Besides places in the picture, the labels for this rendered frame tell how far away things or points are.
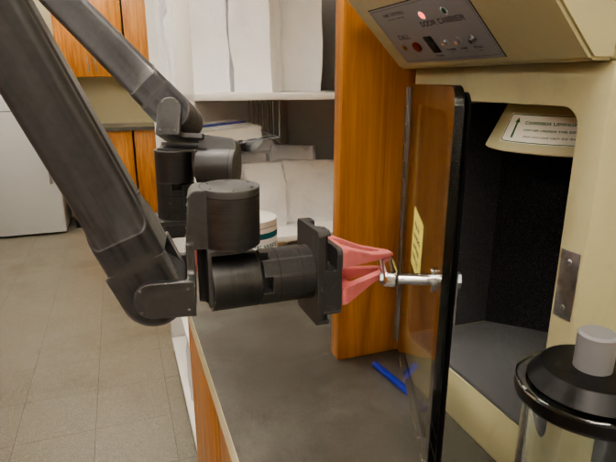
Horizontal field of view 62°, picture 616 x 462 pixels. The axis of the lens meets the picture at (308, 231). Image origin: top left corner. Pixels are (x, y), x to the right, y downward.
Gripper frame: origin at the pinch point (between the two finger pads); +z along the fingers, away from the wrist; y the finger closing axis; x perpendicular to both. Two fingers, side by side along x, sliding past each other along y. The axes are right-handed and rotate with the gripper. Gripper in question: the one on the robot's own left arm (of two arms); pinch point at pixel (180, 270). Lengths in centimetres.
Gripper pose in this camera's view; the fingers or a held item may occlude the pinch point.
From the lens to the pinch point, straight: 86.0
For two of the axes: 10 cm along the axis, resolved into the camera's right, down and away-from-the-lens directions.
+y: 9.4, -0.8, 3.3
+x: -3.4, -2.8, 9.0
